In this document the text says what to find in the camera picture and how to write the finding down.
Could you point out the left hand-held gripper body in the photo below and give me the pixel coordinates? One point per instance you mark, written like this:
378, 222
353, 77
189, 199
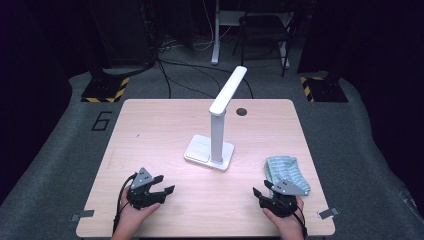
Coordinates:
143, 193

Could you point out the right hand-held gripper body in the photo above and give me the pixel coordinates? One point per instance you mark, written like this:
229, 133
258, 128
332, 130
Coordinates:
283, 200

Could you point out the light blue cloth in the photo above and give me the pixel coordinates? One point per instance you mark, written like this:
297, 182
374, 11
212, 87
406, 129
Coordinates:
286, 170

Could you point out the white desk lamp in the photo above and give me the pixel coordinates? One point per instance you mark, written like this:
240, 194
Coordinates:
216, 133

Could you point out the person's right hand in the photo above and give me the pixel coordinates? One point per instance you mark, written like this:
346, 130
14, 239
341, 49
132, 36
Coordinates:
286, 223

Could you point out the person's left hand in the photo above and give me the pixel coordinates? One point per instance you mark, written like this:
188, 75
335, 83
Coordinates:
133, 218

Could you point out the grey tape strip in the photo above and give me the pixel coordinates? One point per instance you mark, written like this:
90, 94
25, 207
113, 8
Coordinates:
328, 213
83, 214

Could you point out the black round table grommet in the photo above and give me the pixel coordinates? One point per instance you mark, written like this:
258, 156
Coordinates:
241, 112

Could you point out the black stand with striped base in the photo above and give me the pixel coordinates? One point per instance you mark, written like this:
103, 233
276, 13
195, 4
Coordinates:
325, 90
106, 87

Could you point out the black cabinet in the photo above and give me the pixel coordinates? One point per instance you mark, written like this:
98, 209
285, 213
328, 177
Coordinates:
123, 33

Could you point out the black chair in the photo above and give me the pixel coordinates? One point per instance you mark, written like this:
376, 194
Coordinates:
263, 30

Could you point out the white desk frame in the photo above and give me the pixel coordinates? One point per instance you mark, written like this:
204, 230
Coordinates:
216, 36

